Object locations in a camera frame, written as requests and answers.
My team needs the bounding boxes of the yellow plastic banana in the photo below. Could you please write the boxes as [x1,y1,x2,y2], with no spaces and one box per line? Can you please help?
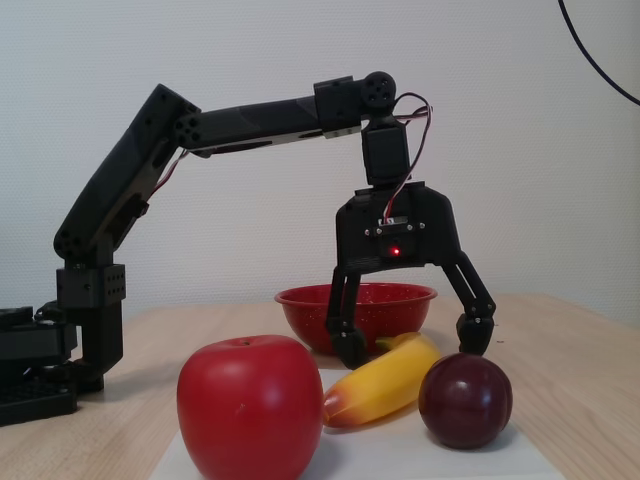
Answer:
[322,332,442,429]

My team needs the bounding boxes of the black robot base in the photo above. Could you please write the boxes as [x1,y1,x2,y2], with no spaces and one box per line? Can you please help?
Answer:
[0,298,81,429]

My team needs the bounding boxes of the dark purple plastic plum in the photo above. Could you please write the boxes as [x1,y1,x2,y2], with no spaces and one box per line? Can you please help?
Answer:
[418,352,515,450]

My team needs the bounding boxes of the thin black hanging cable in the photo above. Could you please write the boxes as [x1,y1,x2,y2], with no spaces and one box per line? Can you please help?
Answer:
[556,0,640,107]

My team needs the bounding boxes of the red white gripper wires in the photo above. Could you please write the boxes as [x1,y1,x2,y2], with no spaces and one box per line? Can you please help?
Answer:
[380,91,436,227]

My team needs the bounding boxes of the red plastic apple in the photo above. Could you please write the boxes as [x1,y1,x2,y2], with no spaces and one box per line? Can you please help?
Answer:
[176,334,325,480]

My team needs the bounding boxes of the red speckled enamel bowl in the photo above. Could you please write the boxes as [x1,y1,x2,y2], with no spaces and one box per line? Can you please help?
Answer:
[273,282,439,357]

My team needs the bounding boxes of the red white elbow wires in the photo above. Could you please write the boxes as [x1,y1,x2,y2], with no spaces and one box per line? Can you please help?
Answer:
[151,148,190,197]

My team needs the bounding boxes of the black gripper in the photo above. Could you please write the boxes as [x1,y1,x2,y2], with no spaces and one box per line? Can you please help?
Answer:
[325,179,498,372]

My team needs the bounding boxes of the white paper sheet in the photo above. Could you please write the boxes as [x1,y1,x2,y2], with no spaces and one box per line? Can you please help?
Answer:
[149,367,567,480]

